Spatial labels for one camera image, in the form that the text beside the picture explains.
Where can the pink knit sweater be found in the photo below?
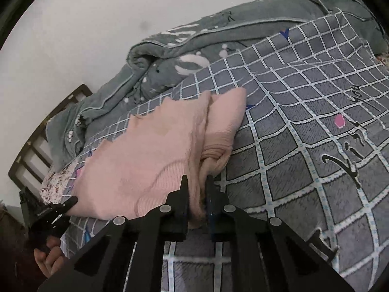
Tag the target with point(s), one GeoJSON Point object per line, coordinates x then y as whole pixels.
{"type": "Point", "coordinates": [136, 170]}

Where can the person's left forearm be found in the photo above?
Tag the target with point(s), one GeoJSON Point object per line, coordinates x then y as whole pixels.
{"type": "Point", "coordinates": [15, 264]}

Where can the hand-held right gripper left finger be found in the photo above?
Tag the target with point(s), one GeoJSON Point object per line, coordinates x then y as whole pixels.
{"type": "Point", "coordinates": [184, 200]}

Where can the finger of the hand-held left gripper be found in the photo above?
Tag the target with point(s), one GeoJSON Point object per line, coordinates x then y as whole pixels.
{"type": "Point", "coordinates": [65, 203]}
{"type": "Point", "coordinates": [60, 218]}

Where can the dark wooden headboard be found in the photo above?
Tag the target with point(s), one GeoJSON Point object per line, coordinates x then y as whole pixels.
{"type": "Point", "coordinates": [24, 164]}

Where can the grey printed quilt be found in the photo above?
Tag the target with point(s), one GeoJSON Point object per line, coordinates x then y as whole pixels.
{"type": "Point", "coordinates": [212, 36]}

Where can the person's left hand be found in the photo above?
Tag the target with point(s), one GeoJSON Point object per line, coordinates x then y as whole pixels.
{"type": "Point", "coordinates": [50, 258]}

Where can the grey checked blanket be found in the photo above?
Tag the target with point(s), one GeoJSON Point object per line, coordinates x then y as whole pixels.
{"type": "Point", "coordinates": [304, 127]}

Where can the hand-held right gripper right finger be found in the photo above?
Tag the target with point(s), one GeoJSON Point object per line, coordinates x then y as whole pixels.
{"type": "Point", "coordinates": [212, 203]}

